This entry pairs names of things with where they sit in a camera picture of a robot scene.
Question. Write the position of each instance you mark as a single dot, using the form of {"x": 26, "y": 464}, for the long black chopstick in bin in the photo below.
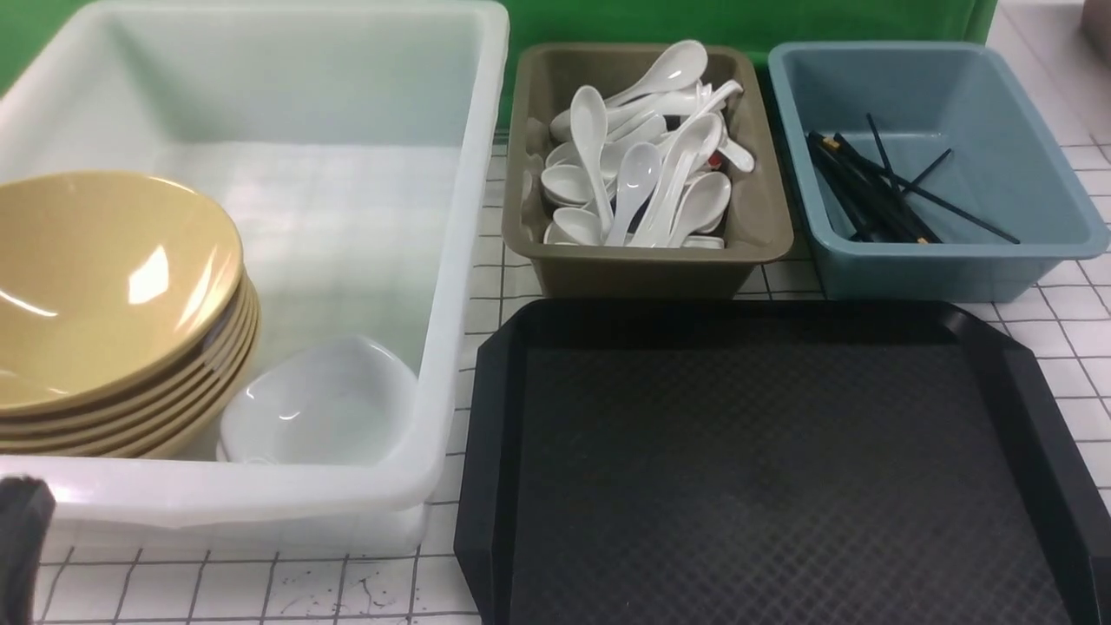
{"x": 839, "y": 145}

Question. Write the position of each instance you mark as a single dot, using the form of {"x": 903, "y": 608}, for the yellow noodle bowl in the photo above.
{"x": 107, "y": 276}

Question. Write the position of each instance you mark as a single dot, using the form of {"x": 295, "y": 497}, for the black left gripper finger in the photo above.
{"x": 27, "y": 507}

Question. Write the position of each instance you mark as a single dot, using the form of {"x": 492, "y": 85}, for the white dish in tub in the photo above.
{"x": 347, "y": 401}

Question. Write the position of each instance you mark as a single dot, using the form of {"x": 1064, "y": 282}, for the white ceramic soup spoon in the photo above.
{"x": 638, "y": 176}

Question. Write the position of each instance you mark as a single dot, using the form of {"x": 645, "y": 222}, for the white spoon upright in pile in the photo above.
{"x": 588, "y": 121}

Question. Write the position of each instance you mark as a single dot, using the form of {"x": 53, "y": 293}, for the olive plastic spoon bin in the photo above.
{"x": 718, "y": 212}

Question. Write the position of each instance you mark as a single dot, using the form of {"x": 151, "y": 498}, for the blue plastic chopstick bin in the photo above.
{"x": 955, "y": 114}

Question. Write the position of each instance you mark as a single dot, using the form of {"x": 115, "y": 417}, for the white square side dish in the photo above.
{"x": 240, "y": 445}

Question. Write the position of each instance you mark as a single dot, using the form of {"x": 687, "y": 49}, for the large white plastic tub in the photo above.
{"x": 349, "y": 141}

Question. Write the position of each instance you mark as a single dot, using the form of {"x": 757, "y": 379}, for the white spoon top of pile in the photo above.
{"x": 670, "y": 87}

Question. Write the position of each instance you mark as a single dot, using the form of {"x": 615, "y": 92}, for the black plastic serving tray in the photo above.
{"x": 635, "y": 461}

